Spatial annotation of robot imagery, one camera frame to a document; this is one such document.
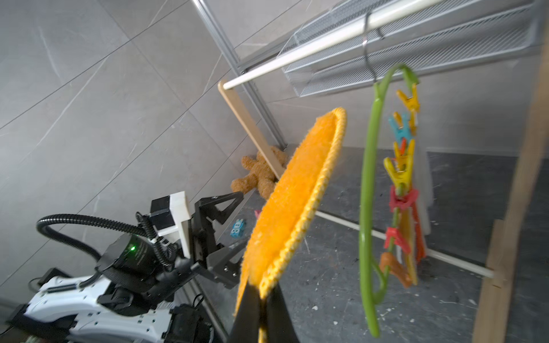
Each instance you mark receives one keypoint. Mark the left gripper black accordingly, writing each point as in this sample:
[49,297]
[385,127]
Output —
[217,262]

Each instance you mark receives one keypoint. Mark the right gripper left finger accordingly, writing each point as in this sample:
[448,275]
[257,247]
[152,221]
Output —
[246,326]

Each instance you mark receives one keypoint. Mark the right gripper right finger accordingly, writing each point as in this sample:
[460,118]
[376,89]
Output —
[278,325]

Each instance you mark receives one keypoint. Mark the orange fuzzy insole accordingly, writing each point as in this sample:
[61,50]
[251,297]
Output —
[287,214]

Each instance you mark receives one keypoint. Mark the green clip hanger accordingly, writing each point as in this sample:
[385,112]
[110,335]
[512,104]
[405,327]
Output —
[373,283]

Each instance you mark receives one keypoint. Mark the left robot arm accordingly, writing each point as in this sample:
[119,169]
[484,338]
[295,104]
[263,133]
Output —
[139,268]

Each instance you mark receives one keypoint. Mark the small blue toy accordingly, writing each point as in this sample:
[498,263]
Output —
[238,228]

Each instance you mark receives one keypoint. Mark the brown teddy bear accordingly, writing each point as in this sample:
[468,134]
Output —
[260,177]

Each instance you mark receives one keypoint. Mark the orange clothes peg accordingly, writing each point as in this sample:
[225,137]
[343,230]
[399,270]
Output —
[390,265]

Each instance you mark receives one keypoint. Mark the red clothes peg lower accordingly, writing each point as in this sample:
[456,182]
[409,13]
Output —
[394,236]

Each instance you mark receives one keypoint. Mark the red clothes peg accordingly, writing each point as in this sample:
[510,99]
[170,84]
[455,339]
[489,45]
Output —
[394,236]
[402,202]

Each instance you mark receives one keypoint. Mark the red orange-edged insole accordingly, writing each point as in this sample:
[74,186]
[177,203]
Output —
[421,250]

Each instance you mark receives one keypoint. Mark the red clothes peg upper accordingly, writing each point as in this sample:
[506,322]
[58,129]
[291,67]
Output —
[402,202]

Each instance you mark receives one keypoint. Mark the yellow clothes peg large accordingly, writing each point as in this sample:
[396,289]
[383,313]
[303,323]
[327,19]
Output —
[400,167]

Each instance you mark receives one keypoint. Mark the blue clothes peg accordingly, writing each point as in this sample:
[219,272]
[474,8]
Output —
[400,124]

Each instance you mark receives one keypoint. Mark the white wire mesh basket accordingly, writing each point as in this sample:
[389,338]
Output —
[449,35]

